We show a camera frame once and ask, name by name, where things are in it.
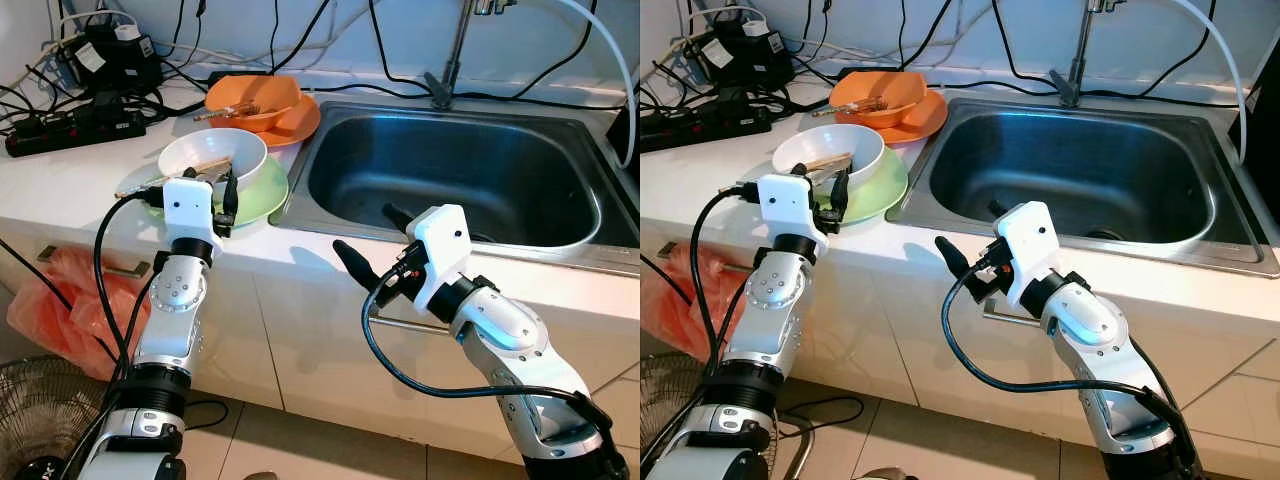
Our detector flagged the orange plate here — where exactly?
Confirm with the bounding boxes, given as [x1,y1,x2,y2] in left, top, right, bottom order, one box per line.
[880,88,949,144]
[250,92,323,149]

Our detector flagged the black power adapter box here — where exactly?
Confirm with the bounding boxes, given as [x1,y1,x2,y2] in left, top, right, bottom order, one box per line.
[690,18,791,89]
[60,22,163,96]

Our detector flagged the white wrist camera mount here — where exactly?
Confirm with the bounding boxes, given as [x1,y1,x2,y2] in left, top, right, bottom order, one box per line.
[162,177,219,243]
[405,204,473,311]
[992,200,1063,309]
[757,173,829,246]

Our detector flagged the stainless steel sink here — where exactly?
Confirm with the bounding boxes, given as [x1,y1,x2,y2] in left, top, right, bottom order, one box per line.
[268,100,640,276]
[885,97,1280,279]

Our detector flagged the orange bowl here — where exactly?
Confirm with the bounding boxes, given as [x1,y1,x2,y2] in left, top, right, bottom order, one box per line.
[830,70,928,129]
[204,74,303,133]

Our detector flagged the black power cable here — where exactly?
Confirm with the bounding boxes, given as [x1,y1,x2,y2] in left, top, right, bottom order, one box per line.
[365,0,640,106]
[995,0,1280,106]

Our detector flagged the orange plastic bag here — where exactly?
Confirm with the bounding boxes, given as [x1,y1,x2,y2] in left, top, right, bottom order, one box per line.
[640,240,746,361]
[8,245,151,381]

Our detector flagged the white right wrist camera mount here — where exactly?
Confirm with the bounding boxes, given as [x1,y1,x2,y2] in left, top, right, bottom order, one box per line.
[405,204,473,311]
[992,200,1063,309]

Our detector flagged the metal faucet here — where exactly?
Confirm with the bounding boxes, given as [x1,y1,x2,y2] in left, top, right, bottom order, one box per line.
[423,0,521,109]
[1050,0,1136,108]

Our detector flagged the white kitchen cabinet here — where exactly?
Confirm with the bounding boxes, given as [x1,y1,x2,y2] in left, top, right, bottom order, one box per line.
[0,235,640,471]
[640,225,1280,476]

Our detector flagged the light green plate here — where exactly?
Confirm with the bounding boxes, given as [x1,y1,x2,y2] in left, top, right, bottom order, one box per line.
[140,155,291,229]
[810,145,911,226]

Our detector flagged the black power strip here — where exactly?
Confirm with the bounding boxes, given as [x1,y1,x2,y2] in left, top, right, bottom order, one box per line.
[5,105,149,159]
[640,100,773,154]

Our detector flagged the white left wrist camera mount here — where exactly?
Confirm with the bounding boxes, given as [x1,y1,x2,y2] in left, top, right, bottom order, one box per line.
[162,177,219,243]
[757,173,829,246]

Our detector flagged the thin black looped cable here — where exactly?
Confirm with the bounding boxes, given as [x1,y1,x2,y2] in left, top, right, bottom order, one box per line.
[185,398,231,431]
[780,395,866,431]

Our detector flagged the white bowl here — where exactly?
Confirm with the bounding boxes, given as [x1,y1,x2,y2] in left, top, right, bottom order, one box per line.
[772,124,886,186]
[158,128,269,191]

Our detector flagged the wooden chopstick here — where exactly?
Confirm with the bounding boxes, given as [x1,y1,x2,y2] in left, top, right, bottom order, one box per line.
[812,95,891,116]
[194,103,273,123]
[192,100,271,121]
[814,98,893,118]

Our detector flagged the white hose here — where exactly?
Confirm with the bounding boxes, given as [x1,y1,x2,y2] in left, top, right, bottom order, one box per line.
[515,0,640,169]
[1150,0,1251,166]

